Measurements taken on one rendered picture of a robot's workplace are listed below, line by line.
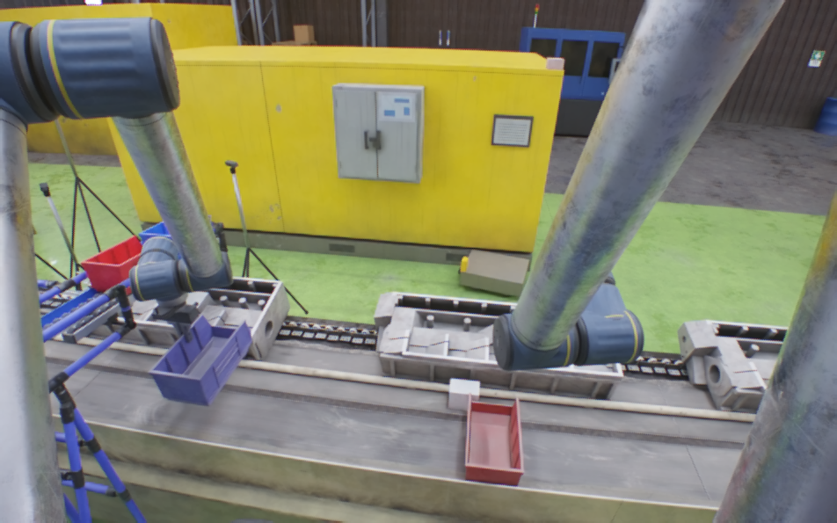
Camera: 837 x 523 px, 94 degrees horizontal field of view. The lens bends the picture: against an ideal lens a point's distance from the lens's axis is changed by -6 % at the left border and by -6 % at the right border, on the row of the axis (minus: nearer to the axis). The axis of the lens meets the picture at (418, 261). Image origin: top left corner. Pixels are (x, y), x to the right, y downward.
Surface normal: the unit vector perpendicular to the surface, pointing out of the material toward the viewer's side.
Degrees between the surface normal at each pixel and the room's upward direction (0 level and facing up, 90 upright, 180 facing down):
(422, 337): 10
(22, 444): 67
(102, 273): 86
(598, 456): 0
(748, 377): 22
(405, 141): 90
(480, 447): 0
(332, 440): 0
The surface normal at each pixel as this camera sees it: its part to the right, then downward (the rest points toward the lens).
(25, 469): 0.93, -0.28
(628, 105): -0.89, 0.32
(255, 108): -0.14, 0.50
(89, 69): 0.39, 0.37
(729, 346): 0.00, -0.77
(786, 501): -0.82, 0.20
